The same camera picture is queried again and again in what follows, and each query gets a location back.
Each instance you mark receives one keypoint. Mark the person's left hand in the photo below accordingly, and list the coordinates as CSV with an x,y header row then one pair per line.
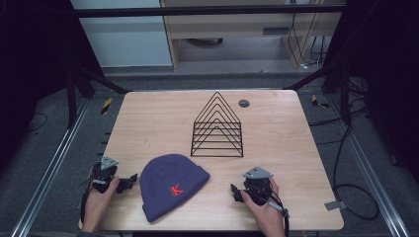
x,y
99,205

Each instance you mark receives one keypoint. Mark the purple knit beanie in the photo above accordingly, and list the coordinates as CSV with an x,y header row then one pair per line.
x,y
168,186

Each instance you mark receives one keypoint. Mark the white cabinet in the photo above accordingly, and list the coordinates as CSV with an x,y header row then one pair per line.
x,y
125,39

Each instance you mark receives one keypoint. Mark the aluminium floor rail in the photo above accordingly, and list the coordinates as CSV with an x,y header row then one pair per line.
x,y
369,164
49,171

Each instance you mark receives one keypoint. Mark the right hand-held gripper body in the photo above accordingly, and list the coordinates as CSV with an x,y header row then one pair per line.
x,y
257,186

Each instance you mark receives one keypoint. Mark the black metal stand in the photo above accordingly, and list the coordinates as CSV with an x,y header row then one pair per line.
x,y
74,95
344,89

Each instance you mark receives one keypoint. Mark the grey tape piece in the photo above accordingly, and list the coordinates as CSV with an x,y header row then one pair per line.
x,y
335,205

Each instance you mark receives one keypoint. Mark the person's right hand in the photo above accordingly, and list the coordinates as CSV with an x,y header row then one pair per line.
x,y
267,215

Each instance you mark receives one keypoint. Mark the grey round table grommet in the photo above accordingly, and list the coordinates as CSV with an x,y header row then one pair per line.
x,y
243,103

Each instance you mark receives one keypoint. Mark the light wooden desk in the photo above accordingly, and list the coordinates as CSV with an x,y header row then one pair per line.
x,y
230,28

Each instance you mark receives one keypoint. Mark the yellow black striped tape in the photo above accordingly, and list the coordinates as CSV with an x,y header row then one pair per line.
x,y
106,106
318,102

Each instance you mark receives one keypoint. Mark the black horizontal frame bar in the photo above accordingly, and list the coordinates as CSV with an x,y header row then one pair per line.
x,y
197,11

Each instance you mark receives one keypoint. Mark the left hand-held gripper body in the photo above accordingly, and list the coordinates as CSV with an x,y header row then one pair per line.
x,y
102,174

